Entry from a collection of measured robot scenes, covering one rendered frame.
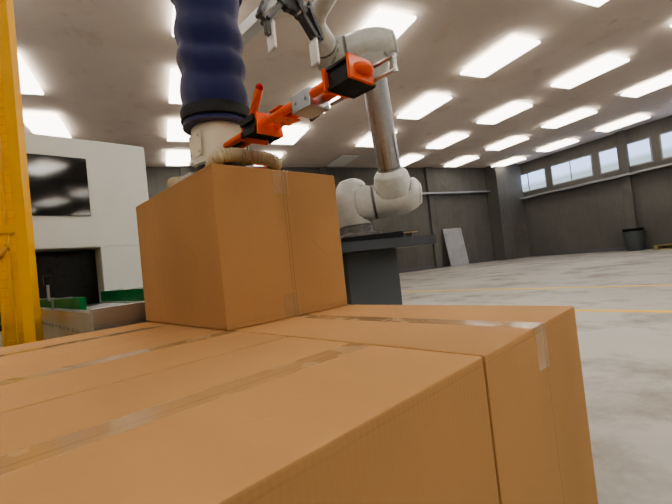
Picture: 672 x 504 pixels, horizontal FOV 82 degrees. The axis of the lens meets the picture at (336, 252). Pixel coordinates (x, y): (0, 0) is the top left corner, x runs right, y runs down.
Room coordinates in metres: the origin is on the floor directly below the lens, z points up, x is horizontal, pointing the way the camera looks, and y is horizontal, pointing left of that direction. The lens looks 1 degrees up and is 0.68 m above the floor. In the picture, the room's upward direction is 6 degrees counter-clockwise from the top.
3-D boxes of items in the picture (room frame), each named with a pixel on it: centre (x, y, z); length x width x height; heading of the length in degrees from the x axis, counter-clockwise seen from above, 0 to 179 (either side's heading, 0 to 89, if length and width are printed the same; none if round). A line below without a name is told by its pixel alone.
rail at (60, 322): (2.14, 1.63, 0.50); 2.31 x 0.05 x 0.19; 44
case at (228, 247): (1.27, 0.33, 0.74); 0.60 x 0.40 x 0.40; 43
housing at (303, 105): (0.93, 0.02, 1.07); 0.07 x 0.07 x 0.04; 43
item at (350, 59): (0.82, -0.06, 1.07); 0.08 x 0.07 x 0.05; 43
